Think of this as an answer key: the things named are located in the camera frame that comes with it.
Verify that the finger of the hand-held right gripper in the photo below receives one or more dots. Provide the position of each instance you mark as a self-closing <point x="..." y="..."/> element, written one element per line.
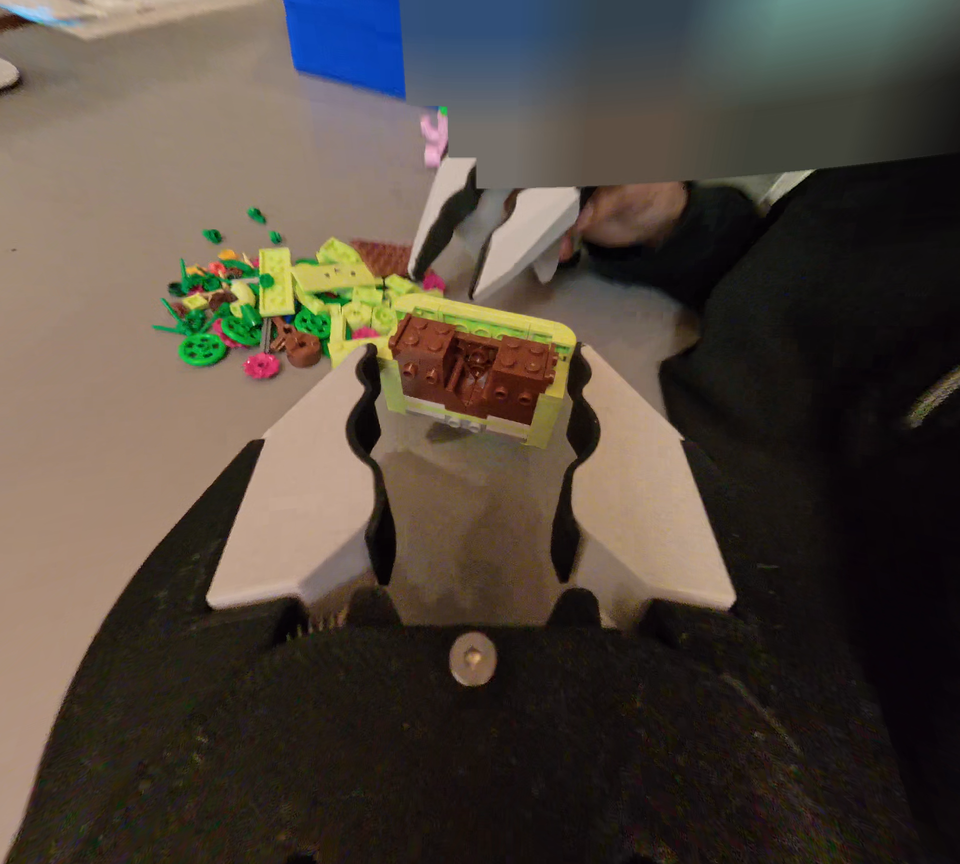
<point x="442" y="204"/>
<point x="532" y="234"/>

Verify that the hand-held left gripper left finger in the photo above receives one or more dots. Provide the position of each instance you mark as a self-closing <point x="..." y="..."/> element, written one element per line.
<point x="300" y="512"/>

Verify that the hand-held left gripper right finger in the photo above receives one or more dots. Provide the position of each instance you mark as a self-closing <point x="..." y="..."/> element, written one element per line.
<point x="652" y="512"/>

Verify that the brown toy plate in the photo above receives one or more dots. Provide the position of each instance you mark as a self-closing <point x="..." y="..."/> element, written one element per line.
<point x="382" y="257"/>

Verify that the short lime toy plate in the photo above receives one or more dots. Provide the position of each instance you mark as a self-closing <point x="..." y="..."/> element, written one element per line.
<point x="339" y="251"/>

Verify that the lime brick box with brown bricks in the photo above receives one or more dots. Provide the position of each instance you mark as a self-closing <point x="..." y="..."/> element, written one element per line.
<point x="480" y="369"/>

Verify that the lime face tile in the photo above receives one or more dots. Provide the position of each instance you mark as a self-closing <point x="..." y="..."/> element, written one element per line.
<point x="334" y="277"/>

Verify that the lime curved brick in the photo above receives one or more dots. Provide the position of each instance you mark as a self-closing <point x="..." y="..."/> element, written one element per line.
<point x="346" y="350"/>

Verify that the long lime toy plate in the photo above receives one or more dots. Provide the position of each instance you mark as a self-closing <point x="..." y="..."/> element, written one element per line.
<point x="276" y="279"/>

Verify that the person's right hand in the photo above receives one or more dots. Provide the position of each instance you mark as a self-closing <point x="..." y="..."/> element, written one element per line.
<point x="637" y="216"/>

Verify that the pink toy figure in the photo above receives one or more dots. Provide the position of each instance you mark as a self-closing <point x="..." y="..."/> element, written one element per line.
<point x="433" y="141"/>

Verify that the person's black clothing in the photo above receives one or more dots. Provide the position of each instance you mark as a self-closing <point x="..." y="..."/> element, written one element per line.
<point x="825" y="467"/>

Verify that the pile of small toy bricks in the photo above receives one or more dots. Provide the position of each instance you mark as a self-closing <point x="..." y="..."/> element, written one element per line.
<point x="202" y="350"/>

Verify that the white adjustable stand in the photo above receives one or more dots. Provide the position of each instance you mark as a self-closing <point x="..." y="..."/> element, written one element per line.
<point x="7" y="75"/>

